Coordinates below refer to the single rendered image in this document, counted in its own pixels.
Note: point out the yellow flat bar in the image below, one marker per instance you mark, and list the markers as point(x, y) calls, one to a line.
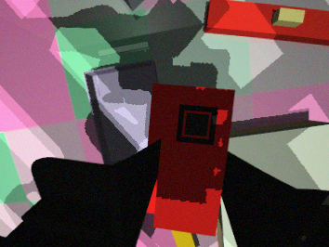
point(183, 239)

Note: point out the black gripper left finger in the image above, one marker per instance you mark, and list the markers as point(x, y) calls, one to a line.
point(125, 187)

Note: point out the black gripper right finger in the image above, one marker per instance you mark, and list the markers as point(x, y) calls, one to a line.
point(265, 212)

